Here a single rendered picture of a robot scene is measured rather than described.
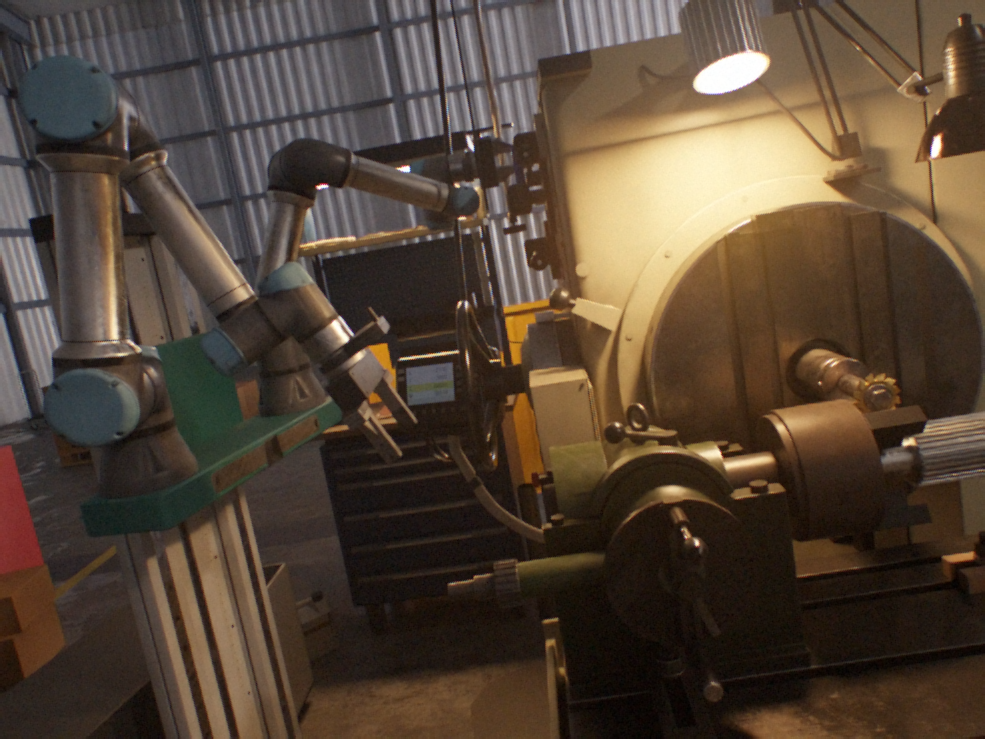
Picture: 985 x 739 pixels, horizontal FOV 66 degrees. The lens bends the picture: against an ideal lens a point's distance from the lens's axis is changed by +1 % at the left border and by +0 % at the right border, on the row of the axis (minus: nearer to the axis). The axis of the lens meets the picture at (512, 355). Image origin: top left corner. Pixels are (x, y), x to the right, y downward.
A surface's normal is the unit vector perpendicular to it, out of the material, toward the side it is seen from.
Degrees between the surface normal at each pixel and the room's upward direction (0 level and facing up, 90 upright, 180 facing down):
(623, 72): 90
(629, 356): 90
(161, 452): 72
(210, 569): 90
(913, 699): 0
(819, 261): 90
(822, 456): 58
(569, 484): 47
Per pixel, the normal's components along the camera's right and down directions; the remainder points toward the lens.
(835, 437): -0.13, -0.55
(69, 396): 0.21, 0.25
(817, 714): -0.17, -0.97
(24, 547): 0.93, -0.11
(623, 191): -0.02, 0.15
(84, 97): 0.22, -0.02
